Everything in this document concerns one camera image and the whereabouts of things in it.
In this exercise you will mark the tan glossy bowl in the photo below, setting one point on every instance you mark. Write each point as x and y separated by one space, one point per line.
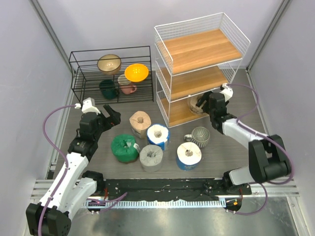
109 64

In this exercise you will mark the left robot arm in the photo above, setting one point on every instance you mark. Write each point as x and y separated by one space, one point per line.
53 214

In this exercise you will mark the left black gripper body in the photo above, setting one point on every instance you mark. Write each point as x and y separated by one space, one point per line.
102 128

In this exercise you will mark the aluminium front rail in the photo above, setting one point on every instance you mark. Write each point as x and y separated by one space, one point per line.
258 191

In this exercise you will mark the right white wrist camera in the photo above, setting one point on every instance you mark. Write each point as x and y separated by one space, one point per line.
227 91

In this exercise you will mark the pink mug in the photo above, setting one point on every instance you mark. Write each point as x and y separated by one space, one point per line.
126 86

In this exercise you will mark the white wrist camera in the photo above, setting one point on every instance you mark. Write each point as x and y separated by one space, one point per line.
88 105
227 91

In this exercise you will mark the grey wrapped paper roll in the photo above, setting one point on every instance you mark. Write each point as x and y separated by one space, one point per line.
151 158

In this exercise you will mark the green wrapped paper roll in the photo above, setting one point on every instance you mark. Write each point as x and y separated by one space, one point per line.
125 148

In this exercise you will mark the black wire rack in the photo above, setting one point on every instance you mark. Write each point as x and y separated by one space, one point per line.
86 76

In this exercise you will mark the blue paper roll with pictures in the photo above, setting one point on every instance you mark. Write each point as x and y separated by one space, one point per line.
188 156

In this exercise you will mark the white wire three-tier shelf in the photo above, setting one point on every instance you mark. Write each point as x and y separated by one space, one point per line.
193 57

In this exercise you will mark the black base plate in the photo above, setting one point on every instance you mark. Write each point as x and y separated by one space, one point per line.
167 189

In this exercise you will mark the blue white paper roll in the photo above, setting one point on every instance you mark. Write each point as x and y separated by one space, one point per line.
158 135

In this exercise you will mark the orange bowl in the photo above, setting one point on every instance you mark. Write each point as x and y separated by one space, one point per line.
136 72

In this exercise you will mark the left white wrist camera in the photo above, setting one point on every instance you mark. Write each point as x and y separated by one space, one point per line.
88 105

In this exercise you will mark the dark green mug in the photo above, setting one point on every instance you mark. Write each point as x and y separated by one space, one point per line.
108 89

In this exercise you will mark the brown paper roll with print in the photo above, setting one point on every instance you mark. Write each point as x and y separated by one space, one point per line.
192 101

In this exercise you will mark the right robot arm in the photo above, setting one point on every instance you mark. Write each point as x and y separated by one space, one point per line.
268 158

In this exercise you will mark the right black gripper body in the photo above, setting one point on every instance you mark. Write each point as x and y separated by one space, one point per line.
210 110

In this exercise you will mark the grey ribbed mug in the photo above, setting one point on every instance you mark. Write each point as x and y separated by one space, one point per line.
199 135

